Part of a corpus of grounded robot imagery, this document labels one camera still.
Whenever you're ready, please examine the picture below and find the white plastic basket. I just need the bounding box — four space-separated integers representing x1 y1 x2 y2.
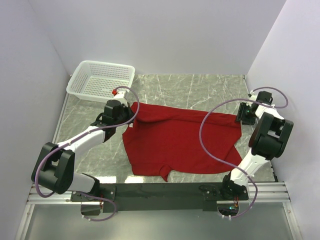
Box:
66 60 135 103

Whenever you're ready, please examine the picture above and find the red t shirt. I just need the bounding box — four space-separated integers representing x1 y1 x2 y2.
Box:
122 102 242 181

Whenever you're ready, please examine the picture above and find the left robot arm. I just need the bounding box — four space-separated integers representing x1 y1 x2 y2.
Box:
31 99 135 201

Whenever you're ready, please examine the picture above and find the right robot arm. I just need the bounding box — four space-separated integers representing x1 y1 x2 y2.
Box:
219 91 294 200

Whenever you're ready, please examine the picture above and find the black base beam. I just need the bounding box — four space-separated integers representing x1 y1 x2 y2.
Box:
70 182 249 213

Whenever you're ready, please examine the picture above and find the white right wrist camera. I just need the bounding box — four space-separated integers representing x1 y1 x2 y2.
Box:
248 91 258 101

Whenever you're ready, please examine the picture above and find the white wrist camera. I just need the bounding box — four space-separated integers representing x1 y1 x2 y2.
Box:
111 89 128 99
248 91 258 101

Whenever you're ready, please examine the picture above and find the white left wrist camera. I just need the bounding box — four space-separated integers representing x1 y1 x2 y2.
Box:
111 89 128 99

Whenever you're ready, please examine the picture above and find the aluminium frame rail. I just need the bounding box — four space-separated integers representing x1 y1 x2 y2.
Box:
26 92 69 204

